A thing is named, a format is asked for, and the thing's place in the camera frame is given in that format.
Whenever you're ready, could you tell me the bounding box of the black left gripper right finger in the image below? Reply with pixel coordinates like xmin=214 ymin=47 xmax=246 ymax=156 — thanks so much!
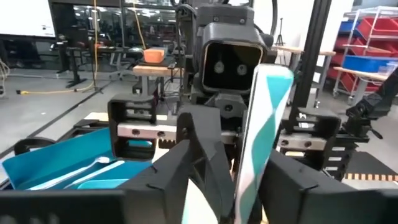
xmin=257 ymin=152 xmax=398 ymax=224

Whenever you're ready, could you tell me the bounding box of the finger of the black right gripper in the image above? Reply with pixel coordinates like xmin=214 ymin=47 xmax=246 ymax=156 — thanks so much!
xmin=176 ymin=106 xmax=234 ymax=223

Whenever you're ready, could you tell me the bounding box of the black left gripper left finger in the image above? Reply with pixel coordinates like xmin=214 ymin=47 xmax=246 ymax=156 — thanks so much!
xmin=0 ymin=139 xmax=195 ymax=224

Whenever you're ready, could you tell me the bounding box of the small wooden table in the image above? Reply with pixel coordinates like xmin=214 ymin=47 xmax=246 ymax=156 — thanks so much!
xmin=132 ymin=63 xmax=185 ymax=94

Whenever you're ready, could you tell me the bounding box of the blue plastic bin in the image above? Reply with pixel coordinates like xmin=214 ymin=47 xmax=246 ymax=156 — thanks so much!
xmin=1 ymin=126 xmax=154 ymax=191

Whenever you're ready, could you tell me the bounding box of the orange box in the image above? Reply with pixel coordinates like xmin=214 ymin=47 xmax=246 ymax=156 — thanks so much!
xmin=143 ymin=47 xmax=168 ymax=65

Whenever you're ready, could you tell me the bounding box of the black standing desk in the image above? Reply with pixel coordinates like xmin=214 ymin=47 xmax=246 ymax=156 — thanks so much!
xmin=51 ymin=39 xmax=137 ymax=90

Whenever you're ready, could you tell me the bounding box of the wooden table top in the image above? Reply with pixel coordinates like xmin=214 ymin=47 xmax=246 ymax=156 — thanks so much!
xmin=273 ymin=45 xmax=337 ymax=57

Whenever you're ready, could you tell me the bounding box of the blue storage bin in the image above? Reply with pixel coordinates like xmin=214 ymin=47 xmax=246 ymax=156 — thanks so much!
xmin=343 ymin=55 xmax=398 ymax=73

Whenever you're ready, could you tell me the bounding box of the metal shelving rack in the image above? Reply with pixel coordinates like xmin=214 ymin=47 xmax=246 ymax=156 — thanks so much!
xmin=331 ymin=6 xmax=398 ymax=101

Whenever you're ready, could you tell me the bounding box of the red storage bin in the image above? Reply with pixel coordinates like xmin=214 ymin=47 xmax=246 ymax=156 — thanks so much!
xmin=356 ymin=17 xmax=398 ymax=37
xmin=334 ymin=36 xmax=398 ymax=57

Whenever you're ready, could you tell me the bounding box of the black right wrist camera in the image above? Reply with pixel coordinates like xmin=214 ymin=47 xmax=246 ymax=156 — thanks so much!
xmin=194 ymin=4 xmax=268 ymax=94

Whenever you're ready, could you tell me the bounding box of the black curved camera mount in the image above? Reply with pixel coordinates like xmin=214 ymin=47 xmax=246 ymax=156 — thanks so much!
xmin=13 ymin=136 xmax=57 ymax=156

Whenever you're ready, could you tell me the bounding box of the yellow cable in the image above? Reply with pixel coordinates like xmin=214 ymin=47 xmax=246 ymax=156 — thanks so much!
xmin=17 ymin=0 xmax=103 ymax=96

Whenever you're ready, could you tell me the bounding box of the white wall screen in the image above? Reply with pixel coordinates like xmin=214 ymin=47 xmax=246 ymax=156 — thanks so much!
xmin=0 ymin=0 xmax=57 ymax=40

